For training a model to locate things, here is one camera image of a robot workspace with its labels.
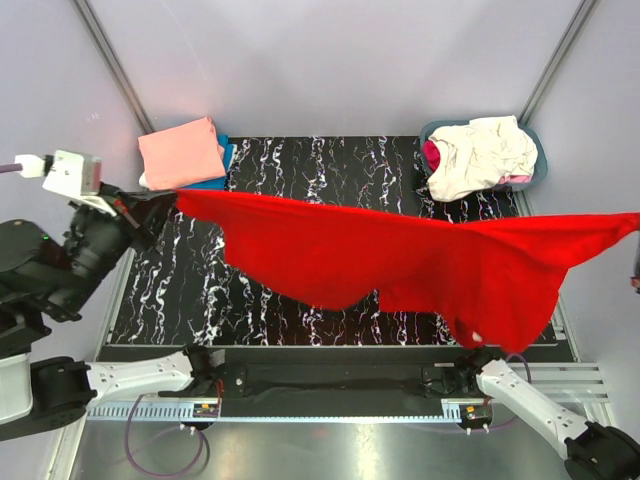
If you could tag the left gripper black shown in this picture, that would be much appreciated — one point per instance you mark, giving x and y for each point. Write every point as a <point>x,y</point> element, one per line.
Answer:
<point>143,220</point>

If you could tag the red t shirt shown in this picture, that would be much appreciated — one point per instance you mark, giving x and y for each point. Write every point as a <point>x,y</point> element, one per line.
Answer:
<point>495,282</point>

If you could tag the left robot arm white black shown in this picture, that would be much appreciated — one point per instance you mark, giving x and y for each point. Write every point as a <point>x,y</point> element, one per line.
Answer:
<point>41,279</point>

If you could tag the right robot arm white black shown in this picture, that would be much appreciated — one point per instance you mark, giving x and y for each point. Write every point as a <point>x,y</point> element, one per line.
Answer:
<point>588,449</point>

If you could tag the folded white t shirt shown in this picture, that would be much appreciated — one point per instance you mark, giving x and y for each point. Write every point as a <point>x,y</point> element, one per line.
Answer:
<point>143,182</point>

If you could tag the black marbled table mat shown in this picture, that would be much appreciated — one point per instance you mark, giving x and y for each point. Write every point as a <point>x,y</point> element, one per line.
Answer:
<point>186,293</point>

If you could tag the folded pink t shirt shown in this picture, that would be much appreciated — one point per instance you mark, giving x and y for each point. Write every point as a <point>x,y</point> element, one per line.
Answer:
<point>181,156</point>

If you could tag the folded blue t shirt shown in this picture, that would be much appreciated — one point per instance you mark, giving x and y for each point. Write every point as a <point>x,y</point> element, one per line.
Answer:
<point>227,157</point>

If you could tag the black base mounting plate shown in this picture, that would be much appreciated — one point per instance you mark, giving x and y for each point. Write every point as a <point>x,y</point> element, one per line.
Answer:
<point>250,372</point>

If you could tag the magenta garment in basket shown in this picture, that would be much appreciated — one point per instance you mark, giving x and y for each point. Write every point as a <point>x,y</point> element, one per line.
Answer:
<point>432,155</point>

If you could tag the cream crumpled t shirt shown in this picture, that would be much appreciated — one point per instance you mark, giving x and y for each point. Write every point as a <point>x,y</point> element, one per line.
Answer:
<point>480,155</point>

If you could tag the pink garment in basket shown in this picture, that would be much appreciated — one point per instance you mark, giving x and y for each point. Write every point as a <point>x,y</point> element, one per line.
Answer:
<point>515,179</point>

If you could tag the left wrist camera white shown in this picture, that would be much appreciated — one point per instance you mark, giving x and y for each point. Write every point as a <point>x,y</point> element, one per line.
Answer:
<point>75,176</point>

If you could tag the left aluminium corner post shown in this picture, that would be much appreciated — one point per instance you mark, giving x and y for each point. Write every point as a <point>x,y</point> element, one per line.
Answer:
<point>94,28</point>

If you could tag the aluminium corner post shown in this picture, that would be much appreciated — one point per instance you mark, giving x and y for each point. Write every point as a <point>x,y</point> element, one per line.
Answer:
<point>94,28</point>
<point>560,54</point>

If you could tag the slotted cable duct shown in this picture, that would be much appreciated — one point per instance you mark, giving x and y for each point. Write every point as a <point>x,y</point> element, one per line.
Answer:
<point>233,412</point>

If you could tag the aluminium frame rail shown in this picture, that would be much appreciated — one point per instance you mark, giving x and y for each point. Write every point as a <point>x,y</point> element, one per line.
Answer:
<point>574,382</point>

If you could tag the right aluminium corner post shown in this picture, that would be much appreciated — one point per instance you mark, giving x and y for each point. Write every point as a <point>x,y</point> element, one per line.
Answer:
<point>560,54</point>

